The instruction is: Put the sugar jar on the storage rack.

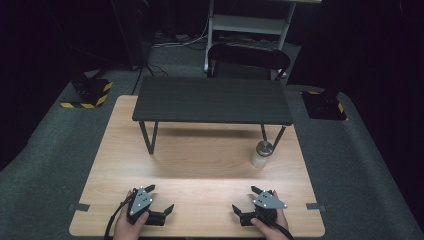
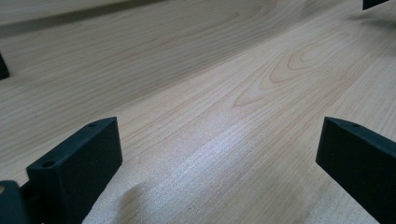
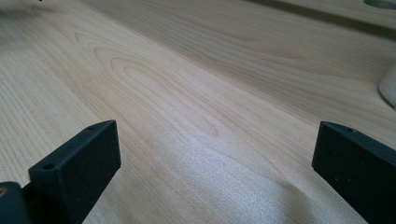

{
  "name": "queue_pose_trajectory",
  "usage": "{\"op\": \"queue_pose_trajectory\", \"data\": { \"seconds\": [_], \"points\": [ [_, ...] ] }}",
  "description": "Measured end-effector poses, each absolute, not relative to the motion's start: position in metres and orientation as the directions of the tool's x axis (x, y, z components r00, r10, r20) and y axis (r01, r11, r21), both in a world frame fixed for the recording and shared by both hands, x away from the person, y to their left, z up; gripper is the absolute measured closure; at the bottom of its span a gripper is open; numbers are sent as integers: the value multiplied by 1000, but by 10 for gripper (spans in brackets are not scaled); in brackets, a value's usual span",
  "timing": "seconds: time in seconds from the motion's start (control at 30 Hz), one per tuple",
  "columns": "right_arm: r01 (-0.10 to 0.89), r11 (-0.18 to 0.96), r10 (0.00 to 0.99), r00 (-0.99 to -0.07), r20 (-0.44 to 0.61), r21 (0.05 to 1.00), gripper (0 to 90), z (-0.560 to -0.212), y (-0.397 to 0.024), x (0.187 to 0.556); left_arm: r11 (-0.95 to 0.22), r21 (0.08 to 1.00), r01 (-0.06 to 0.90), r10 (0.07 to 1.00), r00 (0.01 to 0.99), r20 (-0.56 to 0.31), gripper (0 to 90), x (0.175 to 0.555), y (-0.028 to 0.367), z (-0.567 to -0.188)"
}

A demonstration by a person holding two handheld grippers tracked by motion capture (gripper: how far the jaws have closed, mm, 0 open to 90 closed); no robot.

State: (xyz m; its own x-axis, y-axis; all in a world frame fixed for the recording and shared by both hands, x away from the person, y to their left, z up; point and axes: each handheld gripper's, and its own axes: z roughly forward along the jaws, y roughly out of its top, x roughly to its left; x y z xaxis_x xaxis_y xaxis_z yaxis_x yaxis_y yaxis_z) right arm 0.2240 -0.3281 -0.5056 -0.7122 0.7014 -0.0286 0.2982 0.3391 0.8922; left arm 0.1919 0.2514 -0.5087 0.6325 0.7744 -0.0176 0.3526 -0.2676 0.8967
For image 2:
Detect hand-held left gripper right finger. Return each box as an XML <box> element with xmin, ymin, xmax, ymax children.
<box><xmin>315</xmin><ymin>116</ymin><xmax>396</xmax><ymax>224</ymax></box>

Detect black block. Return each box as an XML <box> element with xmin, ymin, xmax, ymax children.
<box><xmin>0</xmin><ymin>52</ymin><xmax>10</xmax><ymax>81</ymax></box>
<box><xmin>361</xmin><ymin>0</ymin><xmax>390</xmax><ymax>11</ymax></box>

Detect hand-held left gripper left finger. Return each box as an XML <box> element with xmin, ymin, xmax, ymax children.
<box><xmin>26</xmin><ymin>117</ymin><xmax>123</xmax><ymax>224</ymax></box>

